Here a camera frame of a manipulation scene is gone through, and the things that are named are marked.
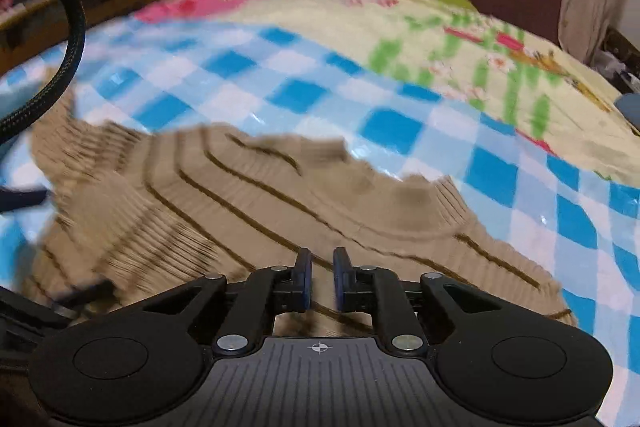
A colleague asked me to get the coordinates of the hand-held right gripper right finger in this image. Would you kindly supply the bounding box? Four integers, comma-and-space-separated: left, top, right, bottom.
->
333, 247, 507, 356

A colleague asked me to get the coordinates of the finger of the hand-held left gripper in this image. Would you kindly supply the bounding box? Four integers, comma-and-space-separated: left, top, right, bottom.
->
49, 279, 117, 309
0, 188, 49, 215

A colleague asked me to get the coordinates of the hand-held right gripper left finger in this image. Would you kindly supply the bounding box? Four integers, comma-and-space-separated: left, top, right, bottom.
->
134, 248, 314, 356

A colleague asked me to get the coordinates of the beige striped knit sweater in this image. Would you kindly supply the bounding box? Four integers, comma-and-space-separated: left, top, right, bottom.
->
20, 82, 579, 339

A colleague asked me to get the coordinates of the blue checked plastic sheet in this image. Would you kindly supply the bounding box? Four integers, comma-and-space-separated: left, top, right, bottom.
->
0, 14, 640, 424

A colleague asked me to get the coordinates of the floral printed blanket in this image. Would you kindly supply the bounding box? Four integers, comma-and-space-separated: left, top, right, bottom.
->
134, 0, 640, 185

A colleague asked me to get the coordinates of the grey blue cloth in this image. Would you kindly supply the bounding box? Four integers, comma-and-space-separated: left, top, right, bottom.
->
614, 93, 640, 131

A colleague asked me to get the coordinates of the dark wooden nightstand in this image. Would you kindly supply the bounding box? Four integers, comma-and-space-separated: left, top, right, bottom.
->
594, 27, 640, 94

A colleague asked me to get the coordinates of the black braided cable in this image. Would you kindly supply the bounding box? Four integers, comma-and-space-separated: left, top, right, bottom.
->
0, 0, 87, 146

